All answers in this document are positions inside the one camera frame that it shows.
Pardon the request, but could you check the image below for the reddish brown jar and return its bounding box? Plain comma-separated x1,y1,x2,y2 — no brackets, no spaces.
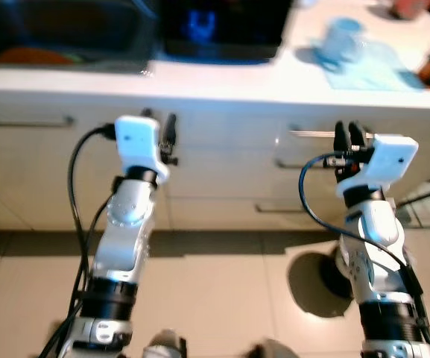
388,0,430,19

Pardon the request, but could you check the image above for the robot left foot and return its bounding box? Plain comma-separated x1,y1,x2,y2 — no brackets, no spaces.
144,330,189,358

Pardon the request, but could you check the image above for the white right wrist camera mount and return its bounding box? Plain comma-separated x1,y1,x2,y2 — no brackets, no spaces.
336,136,419,198

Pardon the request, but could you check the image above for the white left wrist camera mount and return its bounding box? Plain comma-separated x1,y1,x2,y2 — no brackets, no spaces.
115,116,171,183

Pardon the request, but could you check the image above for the white cup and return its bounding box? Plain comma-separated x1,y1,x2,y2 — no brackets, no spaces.
320,16,366,72

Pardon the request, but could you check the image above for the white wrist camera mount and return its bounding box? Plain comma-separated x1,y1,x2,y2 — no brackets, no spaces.
336,136,419,198
115,116,171,183

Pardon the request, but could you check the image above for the steel cabinet handle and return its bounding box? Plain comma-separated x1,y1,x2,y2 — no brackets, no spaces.
0,113,75,128
288,128,350,139

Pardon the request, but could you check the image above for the white kitchen cabinet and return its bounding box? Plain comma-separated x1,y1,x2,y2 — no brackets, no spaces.
0,89,430,232

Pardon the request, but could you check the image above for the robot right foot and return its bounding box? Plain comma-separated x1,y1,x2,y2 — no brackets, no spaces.
248,339,301,358

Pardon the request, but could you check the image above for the glossy black cooktop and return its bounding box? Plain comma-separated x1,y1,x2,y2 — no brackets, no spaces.
159,0,291,62

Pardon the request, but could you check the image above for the orange plastic plate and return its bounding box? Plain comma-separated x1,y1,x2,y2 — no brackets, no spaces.
0,46,78,65

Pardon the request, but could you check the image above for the stainless steel sink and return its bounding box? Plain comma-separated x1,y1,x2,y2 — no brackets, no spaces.
0,0,159,72

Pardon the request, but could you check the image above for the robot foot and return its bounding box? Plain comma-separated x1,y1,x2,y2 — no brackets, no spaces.
248,339,301,358
144,330,189,358

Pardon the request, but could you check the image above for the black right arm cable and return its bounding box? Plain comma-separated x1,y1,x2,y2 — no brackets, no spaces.
299,153,430,351

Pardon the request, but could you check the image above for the light blue cloth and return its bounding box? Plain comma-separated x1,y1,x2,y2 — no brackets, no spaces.
312,37,424,92

